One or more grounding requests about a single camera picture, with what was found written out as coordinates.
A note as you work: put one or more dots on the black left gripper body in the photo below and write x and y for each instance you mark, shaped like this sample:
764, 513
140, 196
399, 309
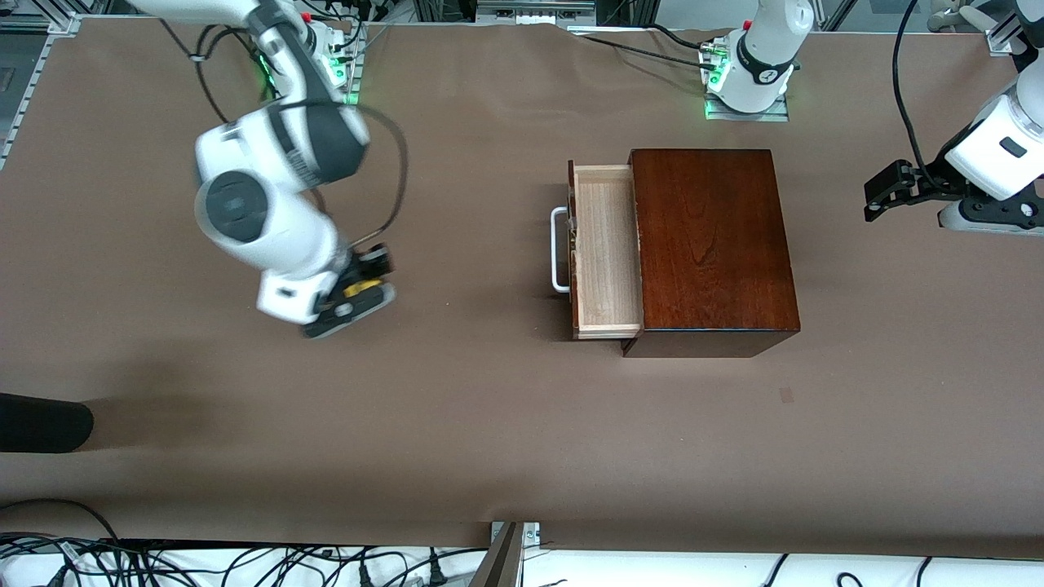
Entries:
931, 178

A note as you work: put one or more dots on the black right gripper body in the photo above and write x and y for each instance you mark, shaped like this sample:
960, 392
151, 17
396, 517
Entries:
373, 265

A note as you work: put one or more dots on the yellow wooden cube block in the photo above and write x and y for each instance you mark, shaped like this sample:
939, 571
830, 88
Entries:
363, 288

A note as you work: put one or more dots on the light wood drawer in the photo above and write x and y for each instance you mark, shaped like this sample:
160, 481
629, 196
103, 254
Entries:
608, 253

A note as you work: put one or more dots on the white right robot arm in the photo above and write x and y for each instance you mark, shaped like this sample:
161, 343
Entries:
285, 236

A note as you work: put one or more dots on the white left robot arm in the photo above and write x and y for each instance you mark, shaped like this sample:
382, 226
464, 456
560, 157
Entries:
767, 41

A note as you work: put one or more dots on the brown table cover sheet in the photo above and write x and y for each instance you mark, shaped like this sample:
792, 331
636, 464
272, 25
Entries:
449, 424

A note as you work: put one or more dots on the grey chair base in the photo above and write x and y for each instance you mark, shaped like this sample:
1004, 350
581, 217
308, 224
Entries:
966, 15

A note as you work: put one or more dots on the dark brown wooden cabinet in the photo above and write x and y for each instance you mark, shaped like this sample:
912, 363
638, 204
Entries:
718, 244

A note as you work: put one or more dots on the grey equipment box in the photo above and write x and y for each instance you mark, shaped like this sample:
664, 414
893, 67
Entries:
530, 12

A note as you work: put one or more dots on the black ribbed foam cylinder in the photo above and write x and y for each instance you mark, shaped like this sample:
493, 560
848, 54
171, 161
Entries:
41, 422

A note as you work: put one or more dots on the aluminium frame corner profile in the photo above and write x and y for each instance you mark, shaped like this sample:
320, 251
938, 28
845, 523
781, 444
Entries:
999, 39

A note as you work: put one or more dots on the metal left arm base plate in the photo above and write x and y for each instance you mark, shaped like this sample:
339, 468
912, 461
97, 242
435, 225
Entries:
746, 116

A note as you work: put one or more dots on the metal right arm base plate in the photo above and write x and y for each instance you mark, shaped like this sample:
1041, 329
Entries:
352, 86

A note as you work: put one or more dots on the silver metal table bracket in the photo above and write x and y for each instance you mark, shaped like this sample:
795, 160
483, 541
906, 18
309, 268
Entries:
532, 531

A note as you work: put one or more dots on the dark metal frame post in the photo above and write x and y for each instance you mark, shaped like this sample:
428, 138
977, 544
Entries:
502, 562

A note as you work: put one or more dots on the aluminium frame rail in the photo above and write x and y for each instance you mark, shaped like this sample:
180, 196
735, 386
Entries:
33, 90

